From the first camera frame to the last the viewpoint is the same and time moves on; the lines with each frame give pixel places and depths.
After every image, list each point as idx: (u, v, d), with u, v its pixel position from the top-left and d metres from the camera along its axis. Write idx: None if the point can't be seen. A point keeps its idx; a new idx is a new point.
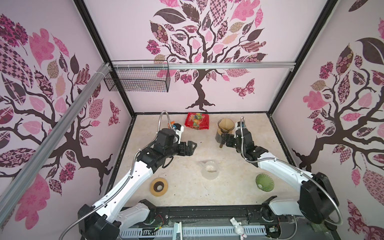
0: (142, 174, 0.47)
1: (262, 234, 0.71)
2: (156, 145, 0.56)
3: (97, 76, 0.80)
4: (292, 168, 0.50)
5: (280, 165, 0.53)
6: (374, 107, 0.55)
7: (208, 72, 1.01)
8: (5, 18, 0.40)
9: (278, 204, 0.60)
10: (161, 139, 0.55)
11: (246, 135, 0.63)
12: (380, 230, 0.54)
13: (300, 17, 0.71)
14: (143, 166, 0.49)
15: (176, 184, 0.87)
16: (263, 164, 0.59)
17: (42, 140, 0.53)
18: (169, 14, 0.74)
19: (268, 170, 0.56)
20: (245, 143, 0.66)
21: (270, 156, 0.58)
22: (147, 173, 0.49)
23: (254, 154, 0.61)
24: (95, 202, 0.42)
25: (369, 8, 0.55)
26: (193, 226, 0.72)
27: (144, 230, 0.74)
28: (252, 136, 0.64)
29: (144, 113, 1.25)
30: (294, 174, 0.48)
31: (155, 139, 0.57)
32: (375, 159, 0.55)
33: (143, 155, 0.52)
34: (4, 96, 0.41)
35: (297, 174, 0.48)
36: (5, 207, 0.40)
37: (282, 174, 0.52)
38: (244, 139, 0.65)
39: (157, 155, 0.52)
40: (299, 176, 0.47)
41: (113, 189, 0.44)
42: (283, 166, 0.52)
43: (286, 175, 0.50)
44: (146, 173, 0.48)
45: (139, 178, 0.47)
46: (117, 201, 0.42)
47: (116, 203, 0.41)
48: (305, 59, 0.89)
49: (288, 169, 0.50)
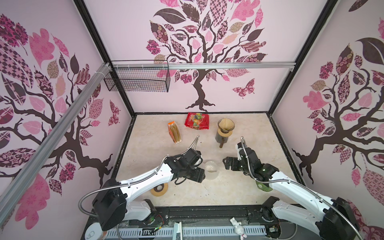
0: (165, 175, 0.52)
1: (262, 234, 0.71)
2: (182, 158, 0.63)
3: (97, 76, 0.80)
4: (311, 193, 0.48)
5: (296, 189, 0.50)
6: (374, 107, 0.55)
7: (208, 72, 1.01)
8: (5, 18, 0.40)
9: (284, 212, 0.59)
10: (189, 155, 0.63)
11: (251, 153, 0.62)
12: (380, 230, 0.54)
13: (300, 17, 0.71)
14: (167, 170, 0.54)
15: (175, 184, 0.86)
16: (277, 187, 0.55)
17: (42, 141, 0.53)
18: (169, 14, 0.74)
19: (282, 191, 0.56)
20: (250, 162, 0.65)
21: (285, 179, 0.54)
22: (167, 178, 0.54)
23: (263, 172, 0.59)
24: (122, 181, 0.45)
25: (369, 8, 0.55)
26: (193, 226, 0.72)
27: (144, 230, 0.74)
28: (256, 155, 0.62)
29: (144, 113, 1.25)
30: (312, 200, 0.46)
31: (182, 153, 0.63)
32: (375, 159, 0.55)
33: (170, 160, 0.58)
34: (4, 96, 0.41)
35: (315, 200, 0.45)
36: (6, 207, 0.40)
37: (297, 198, 0.50)
38: (249, 158, 0.64)
39: (180, 167, 0.57)
40: (317, 202, 0.45)
41: (139, 176, 0.48)
42: (300, 190, 0.49)
43: (304, 199, 0.48)
44: (168, 176, 0.53)
45: (162, 177, 0.51)
46: (138, 187, 0.46)
47: (137, 188, 0.45)
48: (305, 59, 0.89)
49: (306, 194, 0.48)
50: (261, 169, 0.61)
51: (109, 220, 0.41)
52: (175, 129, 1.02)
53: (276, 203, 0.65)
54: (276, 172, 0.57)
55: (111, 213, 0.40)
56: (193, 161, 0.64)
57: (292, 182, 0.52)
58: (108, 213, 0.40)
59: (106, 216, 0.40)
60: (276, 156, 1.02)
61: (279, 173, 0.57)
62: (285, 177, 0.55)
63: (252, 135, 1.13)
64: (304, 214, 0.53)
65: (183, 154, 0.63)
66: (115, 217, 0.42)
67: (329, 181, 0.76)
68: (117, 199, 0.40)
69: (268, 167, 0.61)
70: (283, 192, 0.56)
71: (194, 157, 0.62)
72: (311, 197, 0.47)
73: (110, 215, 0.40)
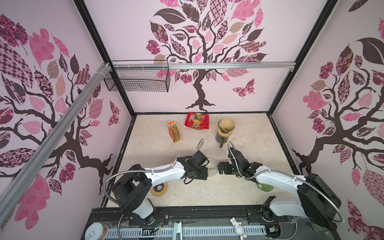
0: (179, 170, 0.58)
1: (262, 234, 0.71)
2: (191, 160, 0.69)
3: (97, 76, 0.80)
4: (286, 175, 0.52)
5: (275, 174, 0.55)
6: (374, 107, 0.55)
7: (208, 72, 1.01)
8: (5, 18, 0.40)
9: (279, 206, 0.60)
10: (197, 157, 0.69)
11: (237, 155, 0.68)
12: (381, 230, 0.54)
13: (301, 17, 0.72)
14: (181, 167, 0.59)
15: (175, 184, 0.86)
16: (261, 177, 0.60)
17: (42, 140, 0.53)
18: (169, 14, 0.74)
19: (267, 181, 0.58)
20: (238, 162, 0.70)
21: (266, 169, 0.60)
22: (180, 175, 0.59)
23: (250, 169, 0.64)
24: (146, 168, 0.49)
25: (369, 8, 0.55)
26: (193, 226, 0.72)
27: (144, 230, 0.74)
28: (242, 155, 0.69)
29: (144, 113, 1.25)
30: (289, 180, 0.50)
31: (191, 154, 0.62)
32: (375, 159, 0.55)
33: (182, 159, 0.64)
34: (4, 96, 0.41)
35: (291, 180, 0.50)
36: (6, 206, 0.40)
37: (278, 182, 0.54)
38: (236, 159, 0.70)
39: (190, 167, 0.62)
40: (293, 181, 0.49)
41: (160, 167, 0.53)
42: (278, 175, 0.54)
43: (283, 182, 0.52)
44: (182, 172, 0.59)
45: (177, 171, 0.57)
46: (158, 176, 0.50)
47: (158, 177, 0.49)
48: (305, 59, 0.89)
49: (283, 177, 0.52)
50: (248, 168, 0.66)
51: (132, 202, 0.43)
52: (175, 129, 1.02)
53: (273, 201, 0.66)
54: (260, 166, 0.63)
55: (136, 194, 0.43)
56: (202, 163, 0.70)
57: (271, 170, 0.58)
58: (133, 194, 0.43)
59: (129, 198, 0.43)
60: (276, 156, 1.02)
61: (262, 166, 0.62)
62: (267, 167, 0.61)
63: (252, 135, 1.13)
64: (293, 201, 0.55)
65: (192, 155, 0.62)
66: (136, 199, 0.44)
67: (329, 181, 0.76)
68: (143, 182, 0.44)
69: (255, 164, 0.66)
70: (266, 181, 0.59)
71: (203, 159, 0.70)
72: (287, 178, 0.51)
73: (134, 196, 0.43)
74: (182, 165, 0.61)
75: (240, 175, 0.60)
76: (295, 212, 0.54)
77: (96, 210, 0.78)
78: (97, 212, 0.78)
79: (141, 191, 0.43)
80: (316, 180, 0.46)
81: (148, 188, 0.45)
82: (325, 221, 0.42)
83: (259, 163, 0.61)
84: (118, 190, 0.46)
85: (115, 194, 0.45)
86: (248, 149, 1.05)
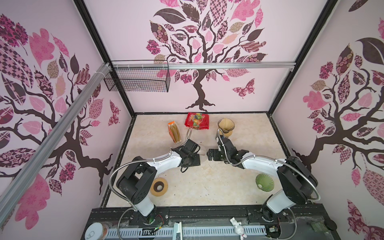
0: (176, 157, 0.62)
1: (262, 234, 0.71)
2: (184, 148, 0.74)
3: (97, 76, 0.80)
4: (269, 159, 0.55)
5: (258, 159, 0.58)
6: (374, 107, 0.55)
7: (208, 72, 1.01)
8: (5, 18, 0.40)
9: (273, 201, 0.61)
10: (189, 144, 0.74)
11: (226, 142, 0.70)
12: (381, 230, 0.54)
13: (300, 18, 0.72)
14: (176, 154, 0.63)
15: (175, 184, 0.86)
16: (246, 163, 0.63)
17: (43, 140, 0.53)
18: (169, 14, 0.74)
19: (251, 166, 0.62)
20: (226, 149, 0.72)
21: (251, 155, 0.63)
22: (176, 163, 0.63)
23: (237, 156, 0.67)
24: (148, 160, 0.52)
25: (369, 8, 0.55)
26: (193, 226, 0.72)
27: (144, 230, 0.74)
28: (231, 143, 0.71)
29: (144, 113, 1.25)
30: (271, 163, 0.53)
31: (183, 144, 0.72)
32: (375, 159, 0.55)
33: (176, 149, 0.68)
34: (4, 96, 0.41)
35: (273, 163, 0.53)
36: (6, 206, 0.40)
37: (261, 166, 0.57)
38: (225, 146, 0.72)
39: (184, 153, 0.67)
40: (275, 164, 0.52)
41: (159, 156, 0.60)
42: (261, 159, 0.57)
43: (266, 166, 0.54)
44: (179, 158, 0.63)
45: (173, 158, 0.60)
46: (159, 164, 0.53)
47: (160, 164, 0.53)
48: (305, 59, 0.89)
49: (265, 161, 0.56)
50: (236, 154, 0.68)
51: (140, 191, 0.46)
52: (175, 129, 1.02)
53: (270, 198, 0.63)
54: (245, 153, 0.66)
55: (144, 182, 0.45)
56: (193, 149, 0.75)
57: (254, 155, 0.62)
58: (141, 182, 0.46)
59: (137, 187, 0.45)
60: (276, 156, 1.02)
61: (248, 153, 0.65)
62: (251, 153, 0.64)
63: (252, 135, 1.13)
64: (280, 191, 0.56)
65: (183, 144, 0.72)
66: (144, 188, 0.47)
67: (329, 181, 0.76)
68: (149, 170, 0.47)
69: (242, 151, 0.68)
70: (252, 167, 0.62)
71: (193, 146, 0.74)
72: (269, 161, 0.54)
73: (142, 184, 0.45)
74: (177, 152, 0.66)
75: (227, 161, 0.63)
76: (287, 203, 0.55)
77: (96, 210, 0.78)
78: (97, 212, 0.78)
79: (148, 178, 0.46)
80: (296, 162, 0.48)
81: (153, 175, 0.48)
82: (302, 199, 0.45)
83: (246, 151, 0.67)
84: (124, 182, 0.47)
85: (122, 188, 0.47)
86: (248, 149, 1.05)
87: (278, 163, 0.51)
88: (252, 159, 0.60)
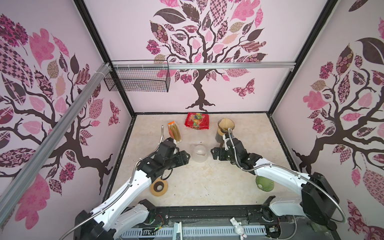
0: (141, 182, 0.49)
1: (262, 234, 0.71)
2: (157, 156, 0.59)
3: (97, 76, 0.80)
4: (290, 172, 0.50)
5: (277, 170, 0.53)
6: (374, 107, 0.55)
7: (208, 72, 1.01)
8: (5, 18, 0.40)
9: (279, 205, 0.60)
10: (163, 150, 0.57)
11: (237, 144, 0.63)
12: (381, 230, 0.54)
13: (301, 17, 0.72)
14: (143, 175, 0.51)
15: (175, 184, 0.86)
16: (261, 171, 0.58)
17: (43, 140, 0.53)
18: (169, 14, 0.74)
19: (266, 176, 0.57)
20: (237, 152, 0.66)
21: (267, 164, 0.57)
22: (146, 184, 0.51)
23: (248, 161, 0.62)
24: (93, 209, 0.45)
25: (370, 8, 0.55)
26: (193, 226, 0.72)
27: (144, 230, 0.74)
28: (242, 145, 0.64)
29: (144, 113, 1.25)
30: (292, 178, 0.48)
31: (156, 150, 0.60)
32: (375, 159, 0.55)
33: (143, 165, 0.53)
34: (4, 96, 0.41)
35: (295, 178, 0.48)
36: (6, 206, 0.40)
37: (279, 178, 0.52)
38: (236, 148, 0.65)
39: (157, 165, 0.54)
40: (297, 179, 0.47)
41: (112, 196, 0.45)
42: (280, 171, 0.52)
43: (285, 179, 0.50)
44: (145, 181, 0.50)
45: (138, 186, 0.48)
46: (114, 209, 0.42)
47: (114, 210, 0.42)
48: (305, 59, 0.89)
49: (285, 174, 0.51)
50: (247, 159, 0.63)
51: None
52: (175, 129, 1.02)
53: (273, 200, 0.66)
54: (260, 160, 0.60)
55: None
56: (168, 154, 0.59)
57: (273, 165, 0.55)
58: None
59: None
60: (276, 156, 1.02)
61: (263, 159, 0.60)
62: (268, 162, 0.58)
63: (252, 135, 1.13)
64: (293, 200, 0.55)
65: (157, 150, 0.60)
66: None
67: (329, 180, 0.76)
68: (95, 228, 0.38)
69: (254, 156, 0.63)
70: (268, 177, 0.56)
71: (168, 151, 0.58)
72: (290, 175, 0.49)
73: None
74: (144, 172, 0.51)
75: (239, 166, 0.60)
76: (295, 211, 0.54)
77: None
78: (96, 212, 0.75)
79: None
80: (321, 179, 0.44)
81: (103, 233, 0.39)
82: (323, 220, 0.42)
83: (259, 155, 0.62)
84: None
85: None
86: (248, 149, 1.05)
87: (301, 179, 0.47)
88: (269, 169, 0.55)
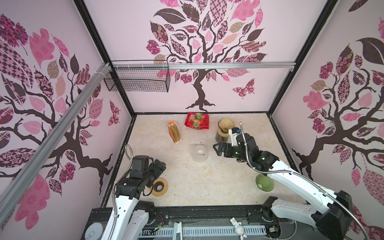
0: (127, 208, 0.47)
1: (262, 234, 0.71)
2: (132, 173, 0.57)
3: (97, 76, 0.80)
4: (315, 186, 0.45)
5: (298, 180, 0.47)
6: (374, 107, 0.55)
7: (208, 72, 1.01)
8: (5, 18, 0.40)
9: (284, 210, 0.59)
10: (137, 165, 0.56)
11: (249, 141, 0.56)
12: (381, 230, 0.54)
13: (301, 17, 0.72)
14: (125, 199, 0.48)
15: (175, 184, 0.86)
16: (277, 177, 0.52)
17: (42, 141, 0.53)
18: (169, 14, 0.74)
19: (282, 182, 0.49)
20: (249, 150, 0.58)
21: (287, 170, 0.50)
22: (133, 204, 0.49)
23: (262, 161, 0.54)
24: None
25: (370, 8, 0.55)
26: (193, 226, 0.72)
27: (144, 230, 0.74)
28: (254, 142, 0.56)
29: (144, 113, 1.25)
30: (316, 193, 0.44)
31: (130, 168, 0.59)
32: (375, 159, 0.55)
33: (120, 189, 0.50)
34: (4, 96, 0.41)
35: (319, 193, 0.43)
36: (6, 206, 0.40)
37: (297, 189, 0.47)
38: (248, 145, 0.57)
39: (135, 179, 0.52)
40: (321, 196, 0.43)
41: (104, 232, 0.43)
42: (302, 182, 0.47)
43: (306, 192, 0.45)
44: (131, 203, 0.48)
45: (126, 212, 0.46)
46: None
47: None
48: (305, 59, 0.89)
49: (307, 186, 0.46)
50: (259, 158, 0.56)
51: None
52: (175, 129, 1.02)
53: (275, 202, 0.66)
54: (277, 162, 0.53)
55: None
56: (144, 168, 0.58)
57: (295, 172, 0.49)
58: None
59: None
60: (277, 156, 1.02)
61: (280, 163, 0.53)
62: (288, 168, 0.51)
63: (252, 135, 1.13)
64: (300, 208, 0.54)
65: (131, 168, 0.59)
66: None
67: (329, 180, 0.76)
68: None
69: (269, 155, 0.56)
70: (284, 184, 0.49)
71: (143, 164, 0.57)
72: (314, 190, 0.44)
73: None
74: (125, 195, 0.49)
75: (251, 166, 0.59)
76: (300, 219, 0.53)
77: (96, 210, 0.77)
78: (97, 212, 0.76)
79: None
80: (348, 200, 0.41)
81: None
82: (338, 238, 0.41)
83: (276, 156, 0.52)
84: None
85: None
86: None
87: (327, 197, 0.42)
88: (288, 177, 0.49)
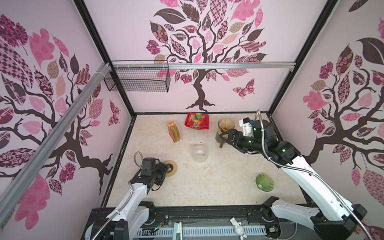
0: (141, 189, 0.57)
1: (261, 234, 0.71)
2: (143, 172, 0.68)
3: (97, 76, 0.80)
4: (333, 196, 0.41)
5: (317, 184, 0.42)
6: (374, 107, 0.55)
7: (208, 72, 1.01)
8: (5, 18, 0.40)
9: (283, 210, 0.59)
10: (146, 165, 0.68)
11: (267, 128, 0.49)
12: (381, 230, 0.54)
13: (300, 17, 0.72)
14: (140, 184, 0.59)
15: (176, 185, 0.86)
16: (293, 173, 0.46)
17: (42, 141, 0.53)
18: (169, 14, 0.74)
19: (295, 178, 0.47)
20: (265, 137, 0.52)
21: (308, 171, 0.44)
22: (144, 191, 0.59)
23: (278, 150, 0.48)
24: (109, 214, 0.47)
25: (369, 8, 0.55)
26: (193, 226, 0.72)
27: (144, 230, 0.74)
28: (273, 129, 0.49)
29: (144, 113, 1.25)
30: (333, 202, 0.40)
31: (140, 168, 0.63)
32: (375, 159, 0.55)
33: (136, 178, 0.62)
34: (4, 96, 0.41)
35: (335, 203, 0.40)
36: (6, 206, 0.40)
37: (313, 192, 0.43)
38: (265, 132, 0.51)
39: (147, 179, 0.62)
40: (338, 206, 0.39)
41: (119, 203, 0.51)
42: (322, 187, 0.42)
43: (321, 198, 0.42)
44: (144, 188, 0.58)
45: (139, 192, 0.55)
46: (128, 208, 0.48)
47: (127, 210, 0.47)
48: (305, 59, 0.89)
49: (325, 192, 0.41)
50: (275, 147, 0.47)
51: None
52: (175, 129, 1.02)
53: (275, 202, 0.66)
54: (298, 157, 0.46)
55: None
56: (153, 165, 0.70)
57: (316, 174, 0.44)
58: None
59: None
60: None
61: (300, 158, 0.46)
62: (308, 168, 0.45)
63: None
64: (300, 210, 0.54)
65: (141, 167, 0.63)
66: None
67: (329, 180, 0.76)
68: (117, 225, 0.42)
69: (288, 144, 0.49)
70: (296, 180, 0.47)
71: (152, 164, 0.70)
72: (332, 199, 0.40)
73: None
74: (140, 182, 0.60)
75: (266, 155, 0.52)
76: (298, 220, 0.54)
77: (96, 210, 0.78)
78: (97, 212, 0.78)
79: None
80: (359, 210, 0.39)
81: None
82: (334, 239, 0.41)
83: (297, 150, 0.48)
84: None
85: None
86: None
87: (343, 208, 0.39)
88: (307, 177, 0.43)
